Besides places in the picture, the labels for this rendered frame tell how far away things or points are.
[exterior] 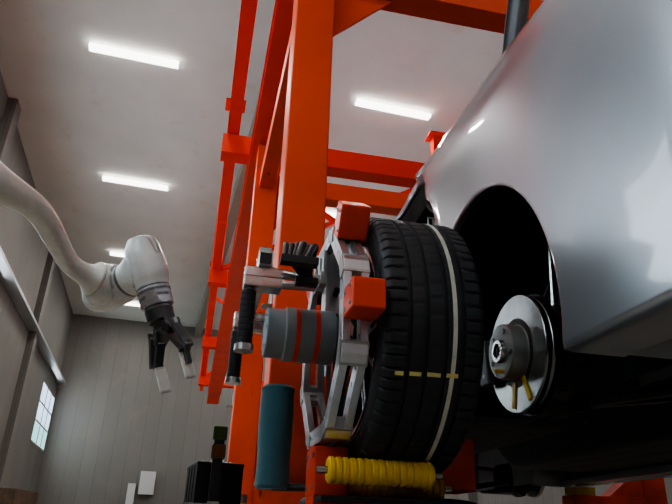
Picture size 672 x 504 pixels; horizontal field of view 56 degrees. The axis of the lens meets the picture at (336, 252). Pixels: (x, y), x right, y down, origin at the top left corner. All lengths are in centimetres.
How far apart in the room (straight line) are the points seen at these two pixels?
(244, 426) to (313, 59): 225
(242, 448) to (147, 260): 234
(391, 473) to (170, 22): 809
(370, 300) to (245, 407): 271
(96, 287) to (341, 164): 380
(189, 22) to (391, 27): 266
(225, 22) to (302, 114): 651
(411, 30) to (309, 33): 617
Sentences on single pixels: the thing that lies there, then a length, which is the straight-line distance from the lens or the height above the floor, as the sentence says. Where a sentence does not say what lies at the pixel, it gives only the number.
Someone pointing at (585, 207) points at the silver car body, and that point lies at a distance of 139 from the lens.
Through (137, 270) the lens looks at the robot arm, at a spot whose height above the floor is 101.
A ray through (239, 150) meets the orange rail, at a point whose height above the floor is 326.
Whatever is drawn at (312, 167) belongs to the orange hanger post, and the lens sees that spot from 236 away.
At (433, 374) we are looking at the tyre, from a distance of 140.
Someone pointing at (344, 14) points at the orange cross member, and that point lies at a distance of 296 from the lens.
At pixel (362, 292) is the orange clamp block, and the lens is 134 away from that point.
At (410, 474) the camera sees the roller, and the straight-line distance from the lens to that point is 151.
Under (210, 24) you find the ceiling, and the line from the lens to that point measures 900.
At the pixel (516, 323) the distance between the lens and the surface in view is 182.
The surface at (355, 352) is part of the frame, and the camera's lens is 139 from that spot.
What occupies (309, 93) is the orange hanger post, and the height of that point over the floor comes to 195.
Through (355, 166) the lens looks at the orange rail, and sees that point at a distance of 543.
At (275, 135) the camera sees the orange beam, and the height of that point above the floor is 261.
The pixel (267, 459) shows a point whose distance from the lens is 167.
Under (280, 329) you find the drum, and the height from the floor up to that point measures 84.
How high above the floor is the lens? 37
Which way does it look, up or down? 24 degrees up
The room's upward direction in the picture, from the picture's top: 2 degrees clockwise
